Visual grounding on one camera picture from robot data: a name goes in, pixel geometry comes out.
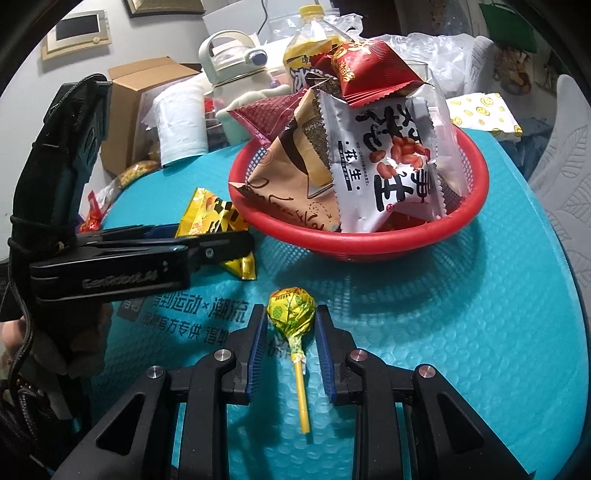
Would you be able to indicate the white peanut snack packet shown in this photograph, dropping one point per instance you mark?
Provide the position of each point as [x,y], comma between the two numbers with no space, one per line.
[383,166]

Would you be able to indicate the clear plastic snack bag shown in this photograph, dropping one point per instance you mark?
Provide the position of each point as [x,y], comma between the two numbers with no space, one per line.
[445,147]

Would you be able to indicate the white paper towel roll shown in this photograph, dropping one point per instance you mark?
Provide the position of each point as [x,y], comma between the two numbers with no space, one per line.
[180,124]

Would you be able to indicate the clear zip bag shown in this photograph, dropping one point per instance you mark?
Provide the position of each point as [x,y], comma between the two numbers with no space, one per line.
[286,25]

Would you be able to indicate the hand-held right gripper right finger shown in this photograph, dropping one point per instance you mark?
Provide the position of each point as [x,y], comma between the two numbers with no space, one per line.
[324,360]

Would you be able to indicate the person's left hand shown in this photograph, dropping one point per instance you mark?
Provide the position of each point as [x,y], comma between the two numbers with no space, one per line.
[90,337]

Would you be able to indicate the green tote bag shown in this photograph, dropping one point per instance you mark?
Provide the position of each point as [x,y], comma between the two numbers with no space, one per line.
[508,23]

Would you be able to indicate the red plastic mesh basket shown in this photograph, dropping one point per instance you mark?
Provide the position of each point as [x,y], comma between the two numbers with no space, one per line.
[369,240]

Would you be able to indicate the yellow green lollipop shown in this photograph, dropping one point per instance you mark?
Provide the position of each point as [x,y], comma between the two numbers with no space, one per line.
[290,309]

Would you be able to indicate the framed wall picture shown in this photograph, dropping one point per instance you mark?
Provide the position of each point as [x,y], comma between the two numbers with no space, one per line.
[161,7]

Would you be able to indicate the yellow iced tea bottle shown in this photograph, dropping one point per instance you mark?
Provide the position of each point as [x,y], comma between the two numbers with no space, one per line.
[309,46]

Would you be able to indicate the yellow snack bag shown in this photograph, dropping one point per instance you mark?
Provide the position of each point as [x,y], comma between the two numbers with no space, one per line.
[136,173]

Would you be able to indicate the open cardboard box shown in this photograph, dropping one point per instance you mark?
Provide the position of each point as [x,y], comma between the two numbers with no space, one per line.
[134,101]

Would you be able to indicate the tan brown snack packet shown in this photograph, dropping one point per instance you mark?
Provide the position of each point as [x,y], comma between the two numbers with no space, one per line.
[286,184]

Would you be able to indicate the white cartoon water bottle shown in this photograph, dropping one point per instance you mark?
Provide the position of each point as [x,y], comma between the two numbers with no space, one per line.
[240,78]

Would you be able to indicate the red crinkled snack bag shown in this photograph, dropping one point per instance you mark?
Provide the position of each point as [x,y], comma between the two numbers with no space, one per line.
[99,207]

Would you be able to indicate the pile of clear plastic bags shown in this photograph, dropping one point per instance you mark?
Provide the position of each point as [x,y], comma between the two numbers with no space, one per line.
[452,60]

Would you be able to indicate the white quilted chair cushion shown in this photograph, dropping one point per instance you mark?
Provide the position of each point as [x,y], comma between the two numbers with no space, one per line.
[568,184]

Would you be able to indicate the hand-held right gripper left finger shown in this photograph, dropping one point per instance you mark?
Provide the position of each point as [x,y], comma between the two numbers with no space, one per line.
[256,360]

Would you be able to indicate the dark red snack packet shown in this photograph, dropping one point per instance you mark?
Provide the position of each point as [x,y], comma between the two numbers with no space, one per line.
[268,117]

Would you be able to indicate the red gold-print snack packet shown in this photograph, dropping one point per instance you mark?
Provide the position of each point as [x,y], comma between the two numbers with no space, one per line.
[369,69]

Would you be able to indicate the yellow snack packet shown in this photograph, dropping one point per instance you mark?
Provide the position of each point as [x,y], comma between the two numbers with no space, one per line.
[207,212]

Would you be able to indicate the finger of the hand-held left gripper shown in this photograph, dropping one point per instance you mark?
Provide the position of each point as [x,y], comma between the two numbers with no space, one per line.
[161,230]
[221,247]

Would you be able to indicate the wall intercom panel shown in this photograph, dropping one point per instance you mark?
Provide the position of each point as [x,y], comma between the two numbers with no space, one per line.
[76,34]

